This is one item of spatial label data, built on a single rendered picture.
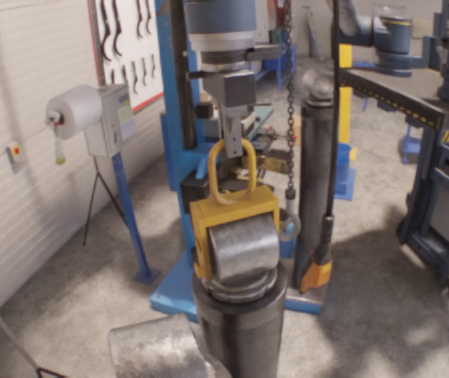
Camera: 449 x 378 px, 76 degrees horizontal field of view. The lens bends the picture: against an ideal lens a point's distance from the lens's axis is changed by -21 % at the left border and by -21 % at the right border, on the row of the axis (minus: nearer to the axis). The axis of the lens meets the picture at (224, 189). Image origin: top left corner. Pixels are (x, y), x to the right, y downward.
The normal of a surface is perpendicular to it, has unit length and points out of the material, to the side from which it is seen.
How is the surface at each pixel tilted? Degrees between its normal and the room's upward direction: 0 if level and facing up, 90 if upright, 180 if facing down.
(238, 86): 90
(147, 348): 8
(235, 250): 59
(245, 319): 90
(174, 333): 3
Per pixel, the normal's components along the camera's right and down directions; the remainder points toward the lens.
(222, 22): 0.07, 0.51
